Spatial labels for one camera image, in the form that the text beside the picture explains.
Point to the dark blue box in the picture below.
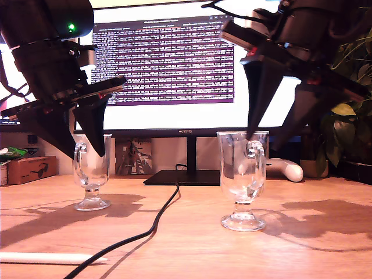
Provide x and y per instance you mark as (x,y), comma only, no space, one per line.
(292,152)

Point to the white game controller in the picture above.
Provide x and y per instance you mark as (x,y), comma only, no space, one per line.
(290,170)

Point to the small footed glass cup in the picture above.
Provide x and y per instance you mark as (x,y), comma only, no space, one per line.
(242,180)
(93,174)

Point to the cardboard box with sunglasses print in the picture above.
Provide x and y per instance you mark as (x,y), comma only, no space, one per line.
(32,170)

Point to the pale plant pot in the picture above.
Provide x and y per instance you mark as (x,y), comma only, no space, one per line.
(309,170)

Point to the white pen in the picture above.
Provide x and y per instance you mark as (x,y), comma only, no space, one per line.
(43,258)

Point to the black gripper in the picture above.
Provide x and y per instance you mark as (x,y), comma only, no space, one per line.
(305,37)
(52,72)

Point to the printed picture card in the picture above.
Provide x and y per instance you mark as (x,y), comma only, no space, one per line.
(133,157)

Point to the black monitor with code window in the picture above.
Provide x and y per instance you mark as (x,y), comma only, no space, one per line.
(14,69)

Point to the wide black computer monitor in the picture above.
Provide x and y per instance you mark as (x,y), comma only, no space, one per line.
(174,116)

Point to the green leafy houseplant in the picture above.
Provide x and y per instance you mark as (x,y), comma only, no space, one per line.
(348,128)

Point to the green and white packet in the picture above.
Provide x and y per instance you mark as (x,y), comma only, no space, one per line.
(11,152)

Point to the pale arm camera box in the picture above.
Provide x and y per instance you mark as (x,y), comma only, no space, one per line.
(258,19)

